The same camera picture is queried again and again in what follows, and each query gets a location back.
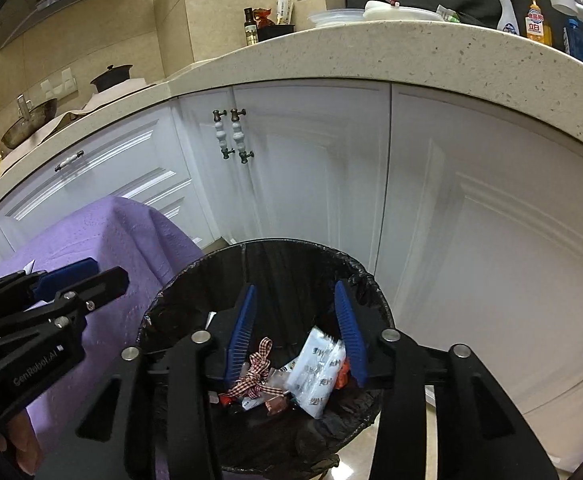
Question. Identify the wall switches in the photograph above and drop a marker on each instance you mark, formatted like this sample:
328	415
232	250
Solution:
57	82

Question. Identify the black trash bin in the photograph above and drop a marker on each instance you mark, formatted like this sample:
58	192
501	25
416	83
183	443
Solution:
291	270

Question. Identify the white spray bottle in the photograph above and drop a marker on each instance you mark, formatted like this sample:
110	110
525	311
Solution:
508	15

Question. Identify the dark glass bottle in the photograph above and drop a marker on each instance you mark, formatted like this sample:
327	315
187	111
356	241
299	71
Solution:
250	27

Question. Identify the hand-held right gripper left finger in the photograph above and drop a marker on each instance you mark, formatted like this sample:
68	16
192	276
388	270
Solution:
241	332

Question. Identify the metal wok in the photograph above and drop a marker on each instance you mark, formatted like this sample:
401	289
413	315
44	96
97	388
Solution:
29	127

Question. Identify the orange packet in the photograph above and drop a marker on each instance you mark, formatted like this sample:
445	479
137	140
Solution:
342	375

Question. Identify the white lidded container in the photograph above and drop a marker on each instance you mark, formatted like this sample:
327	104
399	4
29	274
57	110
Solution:
336	17

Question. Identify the white packet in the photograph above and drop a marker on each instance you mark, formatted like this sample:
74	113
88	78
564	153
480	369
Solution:
285	6

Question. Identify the red checkered ribbon packet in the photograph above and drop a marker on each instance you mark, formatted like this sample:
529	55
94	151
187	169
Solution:
254	375

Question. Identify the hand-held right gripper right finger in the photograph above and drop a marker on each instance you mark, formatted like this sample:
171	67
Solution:
349	332

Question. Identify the person's left hand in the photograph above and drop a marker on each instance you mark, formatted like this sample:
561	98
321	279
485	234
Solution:
21	440

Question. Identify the white plastic container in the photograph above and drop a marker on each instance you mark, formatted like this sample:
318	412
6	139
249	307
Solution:
401	11

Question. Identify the white cabinet drawer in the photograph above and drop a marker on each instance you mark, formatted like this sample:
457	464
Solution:
106	170

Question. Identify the clear candy wrapper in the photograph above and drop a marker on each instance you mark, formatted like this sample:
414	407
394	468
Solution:
277	390

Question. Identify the red snack packet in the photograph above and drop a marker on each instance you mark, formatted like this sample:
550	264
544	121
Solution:
263	17

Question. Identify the purple tablecloth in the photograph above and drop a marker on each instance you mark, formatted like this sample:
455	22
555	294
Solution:
121	240

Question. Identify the white cloth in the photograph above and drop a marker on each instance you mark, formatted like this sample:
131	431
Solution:
101	100

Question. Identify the black pot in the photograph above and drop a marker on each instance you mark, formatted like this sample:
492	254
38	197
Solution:
112	79

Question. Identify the blue bottle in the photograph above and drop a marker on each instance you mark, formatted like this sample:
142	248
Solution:
579	42

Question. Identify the white cabinet door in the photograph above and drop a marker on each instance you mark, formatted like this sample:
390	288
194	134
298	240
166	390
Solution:
204	175
316	175
486	240

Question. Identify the orange soap pump bottle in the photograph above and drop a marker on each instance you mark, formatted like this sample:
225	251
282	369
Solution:
537	25

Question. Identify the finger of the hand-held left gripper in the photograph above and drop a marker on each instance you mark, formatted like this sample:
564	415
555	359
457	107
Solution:
96	287
69	272

